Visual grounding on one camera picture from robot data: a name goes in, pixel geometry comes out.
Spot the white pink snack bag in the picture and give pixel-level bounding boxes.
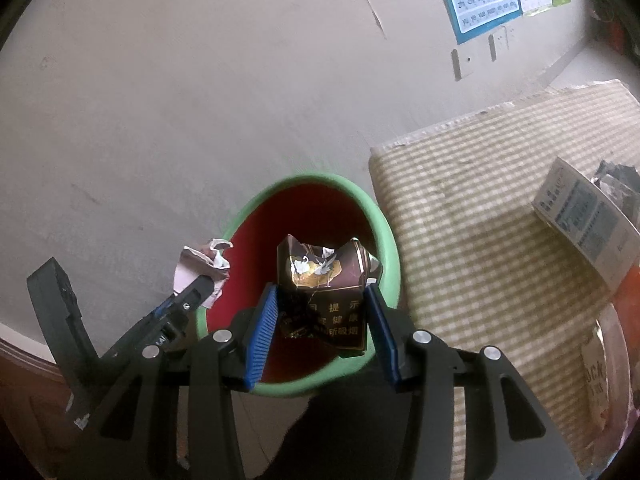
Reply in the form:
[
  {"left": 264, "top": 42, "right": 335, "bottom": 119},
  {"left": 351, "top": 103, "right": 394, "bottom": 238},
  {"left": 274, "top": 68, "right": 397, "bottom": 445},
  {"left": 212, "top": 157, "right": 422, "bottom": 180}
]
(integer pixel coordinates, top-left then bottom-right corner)
[{"left": 580, "top": 304, "right": 638, "bottom": 468}]

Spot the green red trash bin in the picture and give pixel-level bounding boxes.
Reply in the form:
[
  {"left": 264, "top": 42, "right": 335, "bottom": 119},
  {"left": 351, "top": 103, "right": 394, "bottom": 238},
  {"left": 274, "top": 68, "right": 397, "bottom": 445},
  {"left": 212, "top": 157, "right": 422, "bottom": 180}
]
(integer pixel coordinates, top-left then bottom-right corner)
[{"left": 196, "top": 172, "right": 401, "bottom": 398}]

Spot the white wall switch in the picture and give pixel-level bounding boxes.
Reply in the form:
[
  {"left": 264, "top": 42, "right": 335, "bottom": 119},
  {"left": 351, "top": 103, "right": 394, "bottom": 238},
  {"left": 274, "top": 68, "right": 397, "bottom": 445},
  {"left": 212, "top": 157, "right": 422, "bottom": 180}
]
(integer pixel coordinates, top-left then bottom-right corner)
[{"left": 488, "top": 25, "right": 514, "bottom": 62}]

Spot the white blue milk carton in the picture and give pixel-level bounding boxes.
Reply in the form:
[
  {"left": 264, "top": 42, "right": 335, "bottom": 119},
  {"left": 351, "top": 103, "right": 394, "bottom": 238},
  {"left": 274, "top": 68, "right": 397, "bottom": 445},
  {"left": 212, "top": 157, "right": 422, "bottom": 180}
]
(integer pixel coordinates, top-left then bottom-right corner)
[{"left": 532, "top": 157, "right": 639, "bottom": 292}]

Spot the dark brown cigarette pack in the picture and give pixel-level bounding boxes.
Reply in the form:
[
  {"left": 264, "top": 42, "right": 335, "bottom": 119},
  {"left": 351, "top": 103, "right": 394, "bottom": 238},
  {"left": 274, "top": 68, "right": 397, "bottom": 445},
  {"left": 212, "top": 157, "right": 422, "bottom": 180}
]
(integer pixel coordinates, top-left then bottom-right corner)
[{"left": 277, "top": 235, "right": 383, "bottom": 356}]

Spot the white wall socket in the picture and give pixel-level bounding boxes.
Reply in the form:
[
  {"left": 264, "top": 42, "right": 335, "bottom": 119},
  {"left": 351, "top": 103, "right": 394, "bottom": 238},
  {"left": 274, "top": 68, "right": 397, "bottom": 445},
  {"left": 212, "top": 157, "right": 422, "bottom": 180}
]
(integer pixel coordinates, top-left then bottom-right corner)
[{"left": 451, "top": 46, "right": 475, "bottom": 81}]

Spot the orange plastic snack bag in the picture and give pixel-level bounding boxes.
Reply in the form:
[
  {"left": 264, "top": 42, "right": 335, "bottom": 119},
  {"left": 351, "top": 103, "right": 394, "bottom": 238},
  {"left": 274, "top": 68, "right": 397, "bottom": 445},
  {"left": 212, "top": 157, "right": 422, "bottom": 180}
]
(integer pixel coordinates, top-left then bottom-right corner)
[{"left": 612, "top": 264, "right": 640, "bottom": 364}]

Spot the striped beige table cloth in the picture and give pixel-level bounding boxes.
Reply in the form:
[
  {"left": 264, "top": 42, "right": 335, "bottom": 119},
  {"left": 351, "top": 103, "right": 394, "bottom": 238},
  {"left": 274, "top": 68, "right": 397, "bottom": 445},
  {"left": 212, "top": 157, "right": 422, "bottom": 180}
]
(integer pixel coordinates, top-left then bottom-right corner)
[{"left": 370, "top": 80, "right": 639, "bottom": 470}]

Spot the brown paper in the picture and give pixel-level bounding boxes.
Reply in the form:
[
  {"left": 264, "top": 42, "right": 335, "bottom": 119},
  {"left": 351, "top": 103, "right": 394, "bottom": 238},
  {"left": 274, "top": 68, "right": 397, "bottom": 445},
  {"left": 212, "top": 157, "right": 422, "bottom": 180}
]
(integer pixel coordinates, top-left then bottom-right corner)
[{"left": 174, "top": 238, "right": 233, "bottom": 310}]

